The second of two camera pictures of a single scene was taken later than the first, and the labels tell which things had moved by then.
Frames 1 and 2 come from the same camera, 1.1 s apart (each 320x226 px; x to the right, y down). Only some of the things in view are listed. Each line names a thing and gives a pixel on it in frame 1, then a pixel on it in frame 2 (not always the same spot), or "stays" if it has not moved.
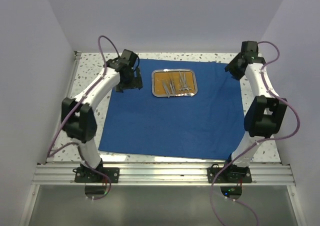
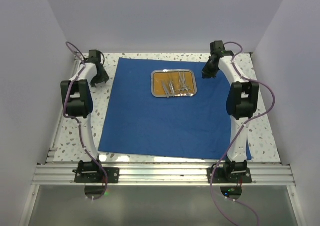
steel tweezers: (165, 87) stays
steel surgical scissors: (185, 88) stays
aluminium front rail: (161, 174) stays
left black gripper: (135, 83) → (105, 77)
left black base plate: (83, 174) stays
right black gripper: (230, 67) → (206, 73)
